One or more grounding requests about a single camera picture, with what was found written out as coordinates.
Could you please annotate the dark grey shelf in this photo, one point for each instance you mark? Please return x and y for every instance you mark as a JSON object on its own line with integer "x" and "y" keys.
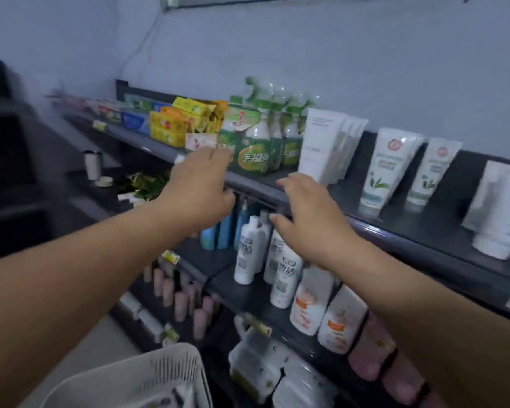
{"x": 408, "y": 225}

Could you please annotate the row of green-leaf tubes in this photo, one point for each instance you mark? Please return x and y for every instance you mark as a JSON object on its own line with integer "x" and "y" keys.
{"x": 386, "y": 165}

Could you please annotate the stack of yellow boxes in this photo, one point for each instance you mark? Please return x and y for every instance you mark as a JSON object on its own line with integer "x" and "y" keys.
{"x": 168, "y": 127}

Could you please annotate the red toothpaste box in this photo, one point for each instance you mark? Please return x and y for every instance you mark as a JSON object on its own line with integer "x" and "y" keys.
{"x": 110, "y": 114}

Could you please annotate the row of pink tall bottles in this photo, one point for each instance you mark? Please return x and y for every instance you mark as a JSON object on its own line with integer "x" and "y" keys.
{"x": 180, "y": 305}

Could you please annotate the person's left forearm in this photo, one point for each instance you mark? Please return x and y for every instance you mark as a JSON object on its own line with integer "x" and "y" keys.
{"x": 68, "y": 293}

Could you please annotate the white cup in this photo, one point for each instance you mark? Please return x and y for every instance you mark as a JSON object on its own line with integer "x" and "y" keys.
{"x": 93, "y": 165}

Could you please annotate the yellow white price tag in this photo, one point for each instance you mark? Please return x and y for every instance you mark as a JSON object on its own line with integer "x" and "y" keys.
{"x": 171, "y": 257}
{"x": 179, "y": 159}
{"x": 171, "y": 335}
{"x": 259, "y": 325}
{"x": 99, "y": 125}

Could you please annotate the cream slotted plastic basket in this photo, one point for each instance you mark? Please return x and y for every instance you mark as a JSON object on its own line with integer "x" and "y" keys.
{"x": 110, "y": 378}

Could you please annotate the pale pink toothpaste box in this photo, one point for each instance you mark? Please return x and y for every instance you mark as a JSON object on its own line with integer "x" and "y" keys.
{"x": 76, "y": 101}

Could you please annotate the white yellow-label box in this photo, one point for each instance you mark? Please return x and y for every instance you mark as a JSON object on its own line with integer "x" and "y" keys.
{"x": 129, "y": 305}
{"x": 151, "y": 325}

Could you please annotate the green leafy packet bundle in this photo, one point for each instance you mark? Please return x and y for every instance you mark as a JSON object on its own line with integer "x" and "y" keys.
{"x": 148, "y": 186}

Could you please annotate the person's right hand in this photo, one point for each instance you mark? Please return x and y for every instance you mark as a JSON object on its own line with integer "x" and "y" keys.
{"x": 318, "y": 225}

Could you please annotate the black side shelving unit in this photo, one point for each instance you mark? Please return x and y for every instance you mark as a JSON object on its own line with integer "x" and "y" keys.
{"x": 8, "y": 165}

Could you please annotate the pink white floral box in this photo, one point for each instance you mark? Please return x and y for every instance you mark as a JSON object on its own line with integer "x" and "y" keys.
{"x": 199, "y": 142}

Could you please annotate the teal toothpaste box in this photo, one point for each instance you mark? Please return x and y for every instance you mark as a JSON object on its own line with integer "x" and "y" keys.
{"x": 138, "y": 104}

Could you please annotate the person's left hand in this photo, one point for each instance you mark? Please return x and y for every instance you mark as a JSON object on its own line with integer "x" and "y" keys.
{"x": 195, "y": 191}

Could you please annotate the stack of white hinged packs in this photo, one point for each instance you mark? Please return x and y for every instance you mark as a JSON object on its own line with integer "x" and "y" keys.
{"x": 255, "y": 369}

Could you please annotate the person's right forearm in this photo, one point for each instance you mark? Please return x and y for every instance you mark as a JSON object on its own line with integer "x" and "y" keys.
{"x": 442, "y": 335}

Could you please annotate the blue toothpaste box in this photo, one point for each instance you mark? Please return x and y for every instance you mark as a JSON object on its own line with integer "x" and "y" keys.
{"x": 136, "y": 122}

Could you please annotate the green spray cleaner twin pack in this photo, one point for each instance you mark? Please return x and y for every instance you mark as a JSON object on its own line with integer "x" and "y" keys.
{"x": 276, "y": 152}
{"x": 302, "y": 123}
{"x": 255, "y": 157}
{"x": 292, "y": 152}

